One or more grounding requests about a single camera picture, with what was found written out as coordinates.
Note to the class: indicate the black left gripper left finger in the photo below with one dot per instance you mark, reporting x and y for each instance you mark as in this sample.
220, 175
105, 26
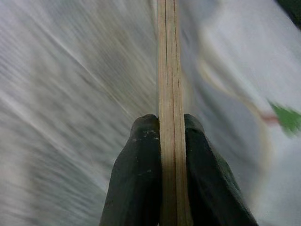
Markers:
136, 176

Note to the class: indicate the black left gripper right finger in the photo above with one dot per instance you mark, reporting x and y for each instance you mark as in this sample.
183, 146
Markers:
207, 183

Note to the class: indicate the white quilted mattress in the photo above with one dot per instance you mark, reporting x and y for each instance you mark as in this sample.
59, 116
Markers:
70, 94

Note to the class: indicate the white pillow green tree print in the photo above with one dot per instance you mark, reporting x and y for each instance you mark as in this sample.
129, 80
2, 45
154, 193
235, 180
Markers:
247, 58

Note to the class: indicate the dark green tufted headboard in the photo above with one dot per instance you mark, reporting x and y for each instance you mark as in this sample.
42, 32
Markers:
294, 7

